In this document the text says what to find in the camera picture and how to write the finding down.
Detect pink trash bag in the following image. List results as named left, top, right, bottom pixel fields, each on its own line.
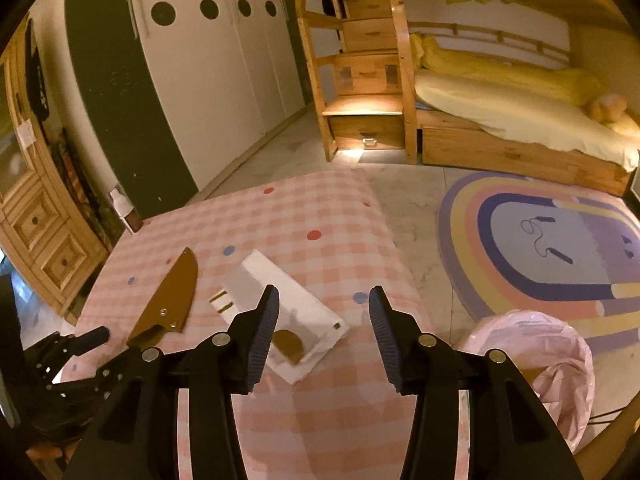
left=457, top=309, right=596, bottom=453

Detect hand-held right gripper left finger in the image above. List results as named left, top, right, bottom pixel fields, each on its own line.
left=62, top=284, right=281, bottom=480

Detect wooden stair drawers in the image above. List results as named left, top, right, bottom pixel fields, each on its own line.
left=296, top=0, right=418, bottom=163

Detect white pump spray bottle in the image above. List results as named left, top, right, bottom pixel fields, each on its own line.
left=109, top=187, right=143, bottom=235

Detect white paper packaging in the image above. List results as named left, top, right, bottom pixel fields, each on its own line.
left=207, top=250, right=350, bottom=385

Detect cream quilt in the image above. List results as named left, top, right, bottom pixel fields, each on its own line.
left=414, top=69, right=640, bottom=172

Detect yellow plush toy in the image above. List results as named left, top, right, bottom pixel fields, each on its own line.
left=586, top=92, right=628, bottom=123

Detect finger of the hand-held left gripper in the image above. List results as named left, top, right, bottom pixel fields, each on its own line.
left=60, top=347, right=147, bottom=398
left=32, top=326, right=111, bottom=361

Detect white wardrobe with round holes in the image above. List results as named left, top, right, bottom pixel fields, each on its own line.
left=65, top=0, right=308, bottom=218

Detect white paper tag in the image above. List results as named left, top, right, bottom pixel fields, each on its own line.
left=15, top=119, right=37, bottom=147

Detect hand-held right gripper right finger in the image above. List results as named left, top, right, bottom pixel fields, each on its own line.
left=368, top=285, right=583, bottom=480

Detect yellow blanket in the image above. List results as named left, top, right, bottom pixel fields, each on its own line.
left=410, top=32, right=608, bottom=108

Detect pink checked tablecloth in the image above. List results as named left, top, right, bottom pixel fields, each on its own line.
left=60, top=169, right=471, bottom=480

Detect skipping rope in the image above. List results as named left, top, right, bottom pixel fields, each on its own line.
left=520, top=215, right=573, bottom=263

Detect wooden cabinet with drawers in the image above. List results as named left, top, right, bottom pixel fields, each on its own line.
left=0, top=25, right=113, bottom=318

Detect wooden bunk bed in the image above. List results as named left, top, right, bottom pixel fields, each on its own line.
left=400, top=0, right=640, bottom=198

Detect brown knife sheath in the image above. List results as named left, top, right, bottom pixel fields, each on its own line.
left=126, top=246, right=199, bottom=346

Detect rainbow rug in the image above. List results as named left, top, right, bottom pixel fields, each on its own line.
left=436, top=171, right=640, bottom=356

